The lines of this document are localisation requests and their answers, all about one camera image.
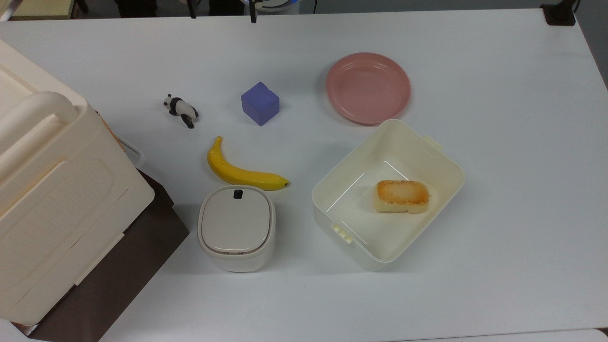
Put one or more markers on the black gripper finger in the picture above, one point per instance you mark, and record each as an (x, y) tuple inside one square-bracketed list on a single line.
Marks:
[(253, 12), (191, 8)]

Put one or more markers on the purple cube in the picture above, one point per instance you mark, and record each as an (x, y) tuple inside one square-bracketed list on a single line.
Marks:
[(259, 105)]

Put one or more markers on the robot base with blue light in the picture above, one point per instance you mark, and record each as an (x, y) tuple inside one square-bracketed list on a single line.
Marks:
[(280, 4)]

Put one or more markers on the pink plate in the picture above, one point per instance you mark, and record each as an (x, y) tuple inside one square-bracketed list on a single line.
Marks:
[(368, 88)]

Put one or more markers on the dark trouser leg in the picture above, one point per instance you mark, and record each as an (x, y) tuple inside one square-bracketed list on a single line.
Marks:
[(227, 6), (135, 7)]

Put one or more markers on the panda toy figure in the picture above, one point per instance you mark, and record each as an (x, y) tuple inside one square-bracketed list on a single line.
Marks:
[(179, 108)]

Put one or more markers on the tan wooden furniture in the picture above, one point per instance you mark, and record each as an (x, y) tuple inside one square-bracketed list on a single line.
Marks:
[(40, 8)]

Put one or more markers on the yellow banana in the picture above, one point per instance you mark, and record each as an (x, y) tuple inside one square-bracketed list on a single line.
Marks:
[(232, 174)]

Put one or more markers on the cream open plastic container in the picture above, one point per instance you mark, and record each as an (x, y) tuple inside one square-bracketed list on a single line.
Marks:
[(403, 152)]

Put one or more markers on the small white lidded bin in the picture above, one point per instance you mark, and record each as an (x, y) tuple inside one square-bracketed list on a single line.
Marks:
[(236, 228)]

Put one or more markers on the large cream storage box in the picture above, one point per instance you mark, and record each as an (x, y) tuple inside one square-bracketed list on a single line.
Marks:
[(57, 199)]

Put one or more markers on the toasted bread piece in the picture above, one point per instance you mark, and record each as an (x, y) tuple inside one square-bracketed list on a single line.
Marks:
[(401, 195)]

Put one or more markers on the dark brown board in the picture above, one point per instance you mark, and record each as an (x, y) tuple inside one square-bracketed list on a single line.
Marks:
[(142, 247)]

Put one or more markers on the black table clamp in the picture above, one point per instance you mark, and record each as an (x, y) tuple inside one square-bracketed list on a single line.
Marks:
[(559, 14)]

